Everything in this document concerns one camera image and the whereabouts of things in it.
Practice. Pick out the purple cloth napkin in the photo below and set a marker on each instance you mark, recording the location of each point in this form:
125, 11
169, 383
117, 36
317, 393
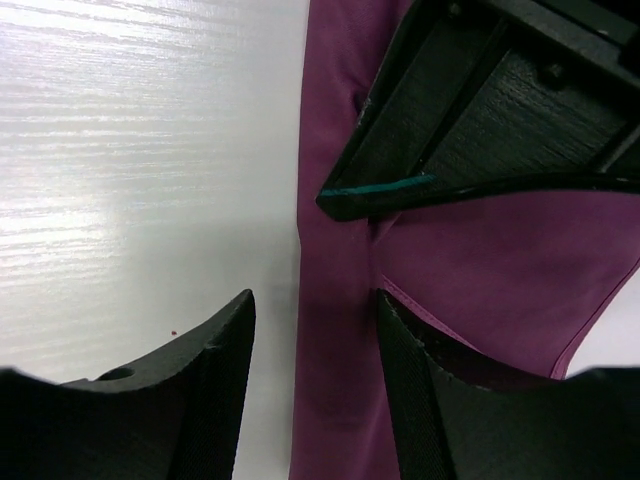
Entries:
521, 278

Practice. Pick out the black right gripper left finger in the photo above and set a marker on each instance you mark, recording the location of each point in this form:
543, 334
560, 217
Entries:
174, 413

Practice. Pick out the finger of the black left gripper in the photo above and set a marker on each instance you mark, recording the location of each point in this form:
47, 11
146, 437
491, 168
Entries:
483, 98

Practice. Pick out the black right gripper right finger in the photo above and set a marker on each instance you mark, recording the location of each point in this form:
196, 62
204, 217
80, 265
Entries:
459, 414

